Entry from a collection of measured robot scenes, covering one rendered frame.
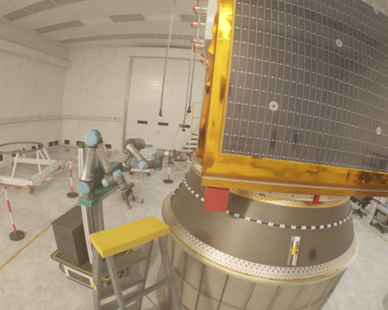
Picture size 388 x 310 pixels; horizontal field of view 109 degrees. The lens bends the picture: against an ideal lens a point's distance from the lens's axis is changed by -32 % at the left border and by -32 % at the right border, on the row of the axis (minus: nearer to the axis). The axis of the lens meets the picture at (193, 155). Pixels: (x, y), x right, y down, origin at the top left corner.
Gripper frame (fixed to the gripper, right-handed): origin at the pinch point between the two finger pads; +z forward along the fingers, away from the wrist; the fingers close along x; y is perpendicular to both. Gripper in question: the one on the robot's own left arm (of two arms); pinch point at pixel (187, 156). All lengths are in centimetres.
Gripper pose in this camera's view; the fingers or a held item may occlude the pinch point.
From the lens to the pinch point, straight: 176.4
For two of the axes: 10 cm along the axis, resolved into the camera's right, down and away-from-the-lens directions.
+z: 9.9, 1.1, -0.2
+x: 0.4, -1.9, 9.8
